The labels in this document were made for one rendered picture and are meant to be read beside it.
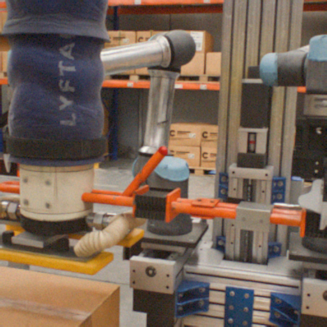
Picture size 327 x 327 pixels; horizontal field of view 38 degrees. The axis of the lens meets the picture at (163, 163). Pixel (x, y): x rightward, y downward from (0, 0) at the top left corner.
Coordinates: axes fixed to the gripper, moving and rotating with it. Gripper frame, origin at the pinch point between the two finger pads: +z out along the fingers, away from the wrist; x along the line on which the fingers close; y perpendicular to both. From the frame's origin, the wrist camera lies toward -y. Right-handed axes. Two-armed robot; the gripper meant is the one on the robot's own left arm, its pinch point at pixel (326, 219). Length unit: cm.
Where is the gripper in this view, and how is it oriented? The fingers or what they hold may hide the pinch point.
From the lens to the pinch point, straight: 100.4
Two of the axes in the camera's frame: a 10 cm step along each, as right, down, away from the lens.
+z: -0.3, 9.9, 1.6
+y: -9.4, -0.8, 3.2
